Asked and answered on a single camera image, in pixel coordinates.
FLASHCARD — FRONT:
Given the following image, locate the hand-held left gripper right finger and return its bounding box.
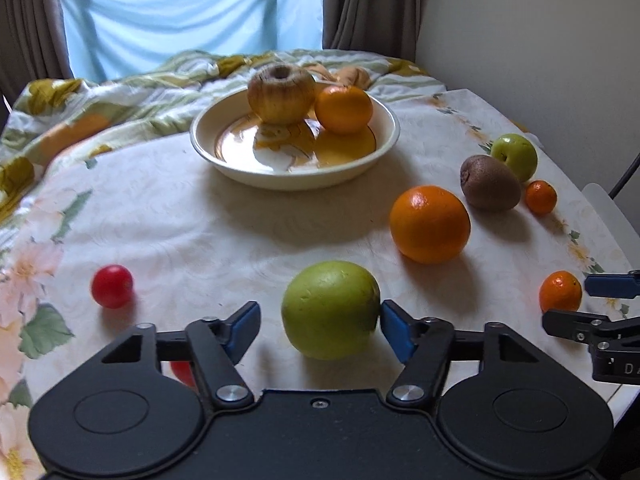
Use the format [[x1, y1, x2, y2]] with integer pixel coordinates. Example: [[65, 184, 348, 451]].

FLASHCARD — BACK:
[[380, 299, 543, 409]]

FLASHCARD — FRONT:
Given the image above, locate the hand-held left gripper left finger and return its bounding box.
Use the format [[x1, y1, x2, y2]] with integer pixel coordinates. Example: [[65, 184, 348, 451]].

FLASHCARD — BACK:
[[100, 301, 262, 409]]

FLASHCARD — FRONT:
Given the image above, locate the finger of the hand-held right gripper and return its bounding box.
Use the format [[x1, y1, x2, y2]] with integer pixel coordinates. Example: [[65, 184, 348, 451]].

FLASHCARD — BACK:
[[584, 269, 640, 299], [542, 308, 640, 347]]

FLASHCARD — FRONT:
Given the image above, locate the small mandarin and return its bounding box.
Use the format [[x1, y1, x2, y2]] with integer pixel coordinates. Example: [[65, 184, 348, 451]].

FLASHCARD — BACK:
[[538, 270, 584, 315], [524, 180, 558, 215]]

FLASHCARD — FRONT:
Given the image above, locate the large green apple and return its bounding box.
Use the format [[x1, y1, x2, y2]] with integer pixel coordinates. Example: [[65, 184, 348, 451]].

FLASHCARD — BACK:
[[281, 260, 382, 361]]

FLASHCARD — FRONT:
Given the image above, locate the red cherry tomato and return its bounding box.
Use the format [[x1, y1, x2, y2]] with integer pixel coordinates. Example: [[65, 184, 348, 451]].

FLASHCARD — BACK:
[[170, 361, 197, 388], [90, 264, 135, 309]]

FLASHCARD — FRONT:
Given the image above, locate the cream bowl with orange pattern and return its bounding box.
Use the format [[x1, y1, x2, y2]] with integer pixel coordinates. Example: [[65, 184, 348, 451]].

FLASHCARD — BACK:
[[190, 91, 401, 191]]

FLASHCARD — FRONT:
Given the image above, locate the floral cream tablecloth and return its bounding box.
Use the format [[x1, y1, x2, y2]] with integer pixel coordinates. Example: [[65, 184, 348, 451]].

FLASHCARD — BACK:
[[0, 87, 638, 480]]

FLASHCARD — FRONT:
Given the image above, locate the large orange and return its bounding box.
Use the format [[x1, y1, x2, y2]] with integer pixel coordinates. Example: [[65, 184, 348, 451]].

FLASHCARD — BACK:
[[389, 185, 472, 265]]

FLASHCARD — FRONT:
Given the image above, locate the brown kiwi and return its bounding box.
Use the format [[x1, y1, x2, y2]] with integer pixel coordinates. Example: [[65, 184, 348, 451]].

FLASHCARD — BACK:
[[460, 155, 522, 212]]

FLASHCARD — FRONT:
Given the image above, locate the small green apple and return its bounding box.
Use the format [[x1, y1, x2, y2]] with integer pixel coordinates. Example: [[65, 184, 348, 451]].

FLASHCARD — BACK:
[[490, 133, 539, 184]]

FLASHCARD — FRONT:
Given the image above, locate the medium orange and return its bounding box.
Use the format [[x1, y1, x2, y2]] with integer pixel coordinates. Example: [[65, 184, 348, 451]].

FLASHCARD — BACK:
[[314, 85, 375, 135]]

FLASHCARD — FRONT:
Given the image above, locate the wrinkled brown apple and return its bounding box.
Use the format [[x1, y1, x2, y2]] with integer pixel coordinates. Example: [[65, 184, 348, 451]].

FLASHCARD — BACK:
[[247, 64, 317, 125]]

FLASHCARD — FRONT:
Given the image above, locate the green striped flower blanket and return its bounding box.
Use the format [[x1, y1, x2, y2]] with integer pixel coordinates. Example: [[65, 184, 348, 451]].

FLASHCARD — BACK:
[[0, 49, 448, 221]]

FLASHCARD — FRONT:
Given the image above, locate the light blue window sheet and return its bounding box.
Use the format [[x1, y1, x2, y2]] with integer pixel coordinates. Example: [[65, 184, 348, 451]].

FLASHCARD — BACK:
[[59, 0, 326, 83]]

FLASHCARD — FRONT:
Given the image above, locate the brown curtain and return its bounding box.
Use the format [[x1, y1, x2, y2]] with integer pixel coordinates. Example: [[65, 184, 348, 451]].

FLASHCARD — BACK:
[[0, 0, 76, 106], [322, 0, 426, 61]]

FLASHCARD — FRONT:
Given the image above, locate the black cable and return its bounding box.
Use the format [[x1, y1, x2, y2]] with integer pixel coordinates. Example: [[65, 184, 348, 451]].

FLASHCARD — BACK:
[[607, 152, 640, 200]]

